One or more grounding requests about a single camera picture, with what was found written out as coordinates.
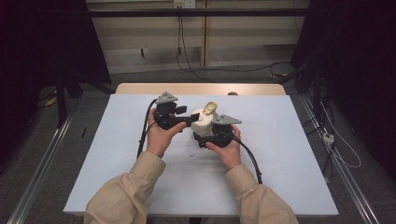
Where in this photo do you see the black horizontal bar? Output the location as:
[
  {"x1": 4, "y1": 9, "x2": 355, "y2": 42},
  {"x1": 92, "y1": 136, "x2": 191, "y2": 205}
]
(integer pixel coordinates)
[{"x1": 88, "y1": 8, "x2": 309, "y2": 18}]

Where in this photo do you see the white cable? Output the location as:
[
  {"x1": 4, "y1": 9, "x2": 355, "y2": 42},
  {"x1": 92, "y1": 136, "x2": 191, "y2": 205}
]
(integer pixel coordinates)
[{"x1": 320, "y1": 102, "x2": 362, "y2": 169}]

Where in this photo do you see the black hanging cable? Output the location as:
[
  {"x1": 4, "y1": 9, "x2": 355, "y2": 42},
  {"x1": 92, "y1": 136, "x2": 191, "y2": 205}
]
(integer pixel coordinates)
[{"x1": 176, "y1": 15, "x2": 219, "y2": 83}]

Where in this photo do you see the white table mat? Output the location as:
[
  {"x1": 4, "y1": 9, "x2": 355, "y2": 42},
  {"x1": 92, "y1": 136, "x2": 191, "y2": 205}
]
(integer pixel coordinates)
[{"x1": 63, "y1": 93, "x2": 340, "y2": 217}]

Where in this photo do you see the aluminium floor rail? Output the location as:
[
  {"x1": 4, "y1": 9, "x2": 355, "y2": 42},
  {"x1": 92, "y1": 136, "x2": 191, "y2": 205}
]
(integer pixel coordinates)
[
  {"x1": 6, "y1": 115, "x2": 74, "y2": 224},
  {"x1": 300, "y1": 94, "x2": 379, "y2": 224}
]

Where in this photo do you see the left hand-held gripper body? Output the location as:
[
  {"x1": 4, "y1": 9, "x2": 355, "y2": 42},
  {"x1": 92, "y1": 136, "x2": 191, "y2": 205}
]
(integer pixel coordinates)
[{"x1": 153, "y1": 91, "x2": 192, "y2": 131}]

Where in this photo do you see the white wall socket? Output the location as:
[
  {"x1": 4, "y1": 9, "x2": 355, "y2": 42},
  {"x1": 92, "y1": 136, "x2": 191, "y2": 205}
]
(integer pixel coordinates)
[{"x1": 173, "y1": 0, "x2": 196, "y2": 9}]

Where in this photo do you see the wooden table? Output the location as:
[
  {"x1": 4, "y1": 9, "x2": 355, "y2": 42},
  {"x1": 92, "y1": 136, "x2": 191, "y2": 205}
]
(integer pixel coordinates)
[{"x1": 115, "y1": 82, "x2": 287, "y2": 96}]

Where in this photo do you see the black curtain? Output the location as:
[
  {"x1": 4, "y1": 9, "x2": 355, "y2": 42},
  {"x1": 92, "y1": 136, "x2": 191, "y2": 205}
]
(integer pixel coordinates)
[
  {"x1": 290, "y1": 0, "x2": 396, "y2": 175},
  {"x1": 0, "y1": 0, "x2": 111, "y2": 162}
]

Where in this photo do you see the person's left hand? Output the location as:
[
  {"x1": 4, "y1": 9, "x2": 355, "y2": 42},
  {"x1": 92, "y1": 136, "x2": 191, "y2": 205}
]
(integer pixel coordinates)
[{"x1": 146, "y1": 108, "x2": 188, "y2": 159}]

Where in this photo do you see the black metal stand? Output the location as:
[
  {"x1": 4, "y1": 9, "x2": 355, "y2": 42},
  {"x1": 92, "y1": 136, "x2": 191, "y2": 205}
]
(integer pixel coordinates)
[{"x1": 54, "y1": 71, "x2": 83, "y2": 129}]

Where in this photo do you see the cream white cup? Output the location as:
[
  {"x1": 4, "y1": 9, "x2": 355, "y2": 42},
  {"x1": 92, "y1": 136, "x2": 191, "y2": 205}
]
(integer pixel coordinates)
[{"x1": 190, "y1": 101, "x2": 219, "y2": 138}]

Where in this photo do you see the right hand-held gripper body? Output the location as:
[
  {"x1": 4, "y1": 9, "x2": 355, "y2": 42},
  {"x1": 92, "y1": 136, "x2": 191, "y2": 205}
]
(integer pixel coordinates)
[{"x1": 199, "y1": 114, "x2": 243, "y2": 149}]

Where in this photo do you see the white power strip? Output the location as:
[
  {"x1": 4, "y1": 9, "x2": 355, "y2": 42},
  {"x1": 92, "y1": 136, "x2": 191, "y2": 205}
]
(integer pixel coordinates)
[{"x1": 322, "y1": 132, "x2": 335, "y2": 146}]

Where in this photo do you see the left hand-held gripper cable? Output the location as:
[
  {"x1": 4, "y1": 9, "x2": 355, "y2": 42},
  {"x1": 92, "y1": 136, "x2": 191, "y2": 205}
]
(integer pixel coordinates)
[{"x1": 136, "y1": 98, "x2": 159, "y2": 159}]

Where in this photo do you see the right hand-held gripper cable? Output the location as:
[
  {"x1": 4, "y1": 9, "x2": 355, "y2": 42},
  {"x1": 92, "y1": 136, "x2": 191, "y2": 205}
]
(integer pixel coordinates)
[{"x1": 218, "y1": 130, "x2": 263, "y2": 185}]

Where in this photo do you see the person's right hand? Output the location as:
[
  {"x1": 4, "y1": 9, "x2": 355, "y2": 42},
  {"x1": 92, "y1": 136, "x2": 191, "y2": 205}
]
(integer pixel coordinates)
[{"x1": 205, "y1": 124, "x2": 243, "y2": 171}]

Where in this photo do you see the hand-held gripper cable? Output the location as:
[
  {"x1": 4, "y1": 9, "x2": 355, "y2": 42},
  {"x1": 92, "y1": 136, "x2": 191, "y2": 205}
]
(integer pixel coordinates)
[
  {"x1": 136, "y1": 98, "x2": 159, "y2": 159},
  {"x1": 218, "y1": 130, "x2": 263, "y2": 185}
]

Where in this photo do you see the black floor cable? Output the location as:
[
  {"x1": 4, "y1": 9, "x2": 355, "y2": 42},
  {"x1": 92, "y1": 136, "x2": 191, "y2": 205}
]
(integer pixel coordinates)
[{"x1": 186, "y1": 61, "x2": 292, "y2": 76}]

